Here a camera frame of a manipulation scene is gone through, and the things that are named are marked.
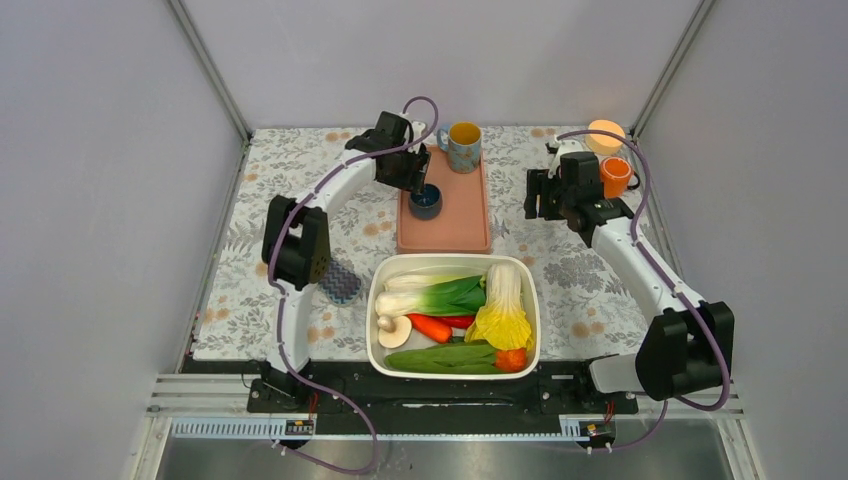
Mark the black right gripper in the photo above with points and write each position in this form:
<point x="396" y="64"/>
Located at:
<point x="539" y="181"/>

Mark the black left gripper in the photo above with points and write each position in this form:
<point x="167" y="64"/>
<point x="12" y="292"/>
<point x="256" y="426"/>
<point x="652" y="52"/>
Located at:
<point x="412" y="179"/>

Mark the dark blue ceramic mug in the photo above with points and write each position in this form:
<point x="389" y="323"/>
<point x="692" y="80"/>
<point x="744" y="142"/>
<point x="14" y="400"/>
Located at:
<point x="427" y="204"/>

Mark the light blue butterfly mug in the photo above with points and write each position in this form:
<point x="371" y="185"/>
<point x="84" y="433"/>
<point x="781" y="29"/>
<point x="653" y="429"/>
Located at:
<point x="461" y="142"/>

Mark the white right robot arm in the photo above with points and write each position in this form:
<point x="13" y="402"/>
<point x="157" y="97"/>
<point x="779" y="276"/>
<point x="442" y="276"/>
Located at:
<point x="688" y="344"/>

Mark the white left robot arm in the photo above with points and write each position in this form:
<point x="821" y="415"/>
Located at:
<point x="296" y="241"/>

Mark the orange mug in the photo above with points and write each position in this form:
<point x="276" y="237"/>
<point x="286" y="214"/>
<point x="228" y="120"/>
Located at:
<point x="617" y="176"/>

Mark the pale orange upside-down cup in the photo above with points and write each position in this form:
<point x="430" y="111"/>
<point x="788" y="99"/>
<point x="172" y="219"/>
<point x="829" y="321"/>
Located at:
<point x="608" y="139"/>

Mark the salmon pink plastic tray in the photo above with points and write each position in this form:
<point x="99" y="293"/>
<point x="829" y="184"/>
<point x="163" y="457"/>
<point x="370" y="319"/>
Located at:
<point x="462" y="226"/>

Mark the toy white leek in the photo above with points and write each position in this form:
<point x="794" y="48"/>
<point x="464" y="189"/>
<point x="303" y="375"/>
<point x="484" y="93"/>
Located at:
<point x="433" y="283"/>

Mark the toy bok choy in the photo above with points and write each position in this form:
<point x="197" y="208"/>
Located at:
<point x="430" y="302"/>

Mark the blue zigzag sponge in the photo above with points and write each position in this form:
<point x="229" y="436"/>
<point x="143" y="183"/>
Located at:
<point x="340" y="284"/>

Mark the floral patterned table cloth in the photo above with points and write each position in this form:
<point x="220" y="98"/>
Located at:
<point x="585" y="310"/>

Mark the toy napa cabbage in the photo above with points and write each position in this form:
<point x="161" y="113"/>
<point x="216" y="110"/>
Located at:
<point x="502" y="320"/>

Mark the white rectangular vegetable bin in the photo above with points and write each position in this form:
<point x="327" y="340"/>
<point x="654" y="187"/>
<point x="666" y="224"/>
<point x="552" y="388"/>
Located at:
<point x="446" y="264"/>

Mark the toy red chili pepper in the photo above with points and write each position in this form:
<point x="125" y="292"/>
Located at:
<point x="458" y="322"/>

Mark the toy mushroom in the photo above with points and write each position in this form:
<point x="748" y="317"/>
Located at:
<point x="393" y="332"/>

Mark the toy orange carrot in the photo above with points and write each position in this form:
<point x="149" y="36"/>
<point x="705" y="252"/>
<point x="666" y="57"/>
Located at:
<point x="431" y="328"/>

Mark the toy orange tomato piece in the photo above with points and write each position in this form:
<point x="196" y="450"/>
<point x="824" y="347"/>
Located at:
<point x="510" y="361"/>

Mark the toy green leafy vegetable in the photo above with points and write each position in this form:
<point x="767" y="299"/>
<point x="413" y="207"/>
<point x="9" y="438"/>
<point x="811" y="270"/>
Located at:
<point x="474" y="358"/>

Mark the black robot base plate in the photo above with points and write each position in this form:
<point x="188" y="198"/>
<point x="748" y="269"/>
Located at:
<point x="531" y="405"/>

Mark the aluminium front rail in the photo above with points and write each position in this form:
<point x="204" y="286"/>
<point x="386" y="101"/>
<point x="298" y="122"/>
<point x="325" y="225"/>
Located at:
<point x="214" y="406"/>

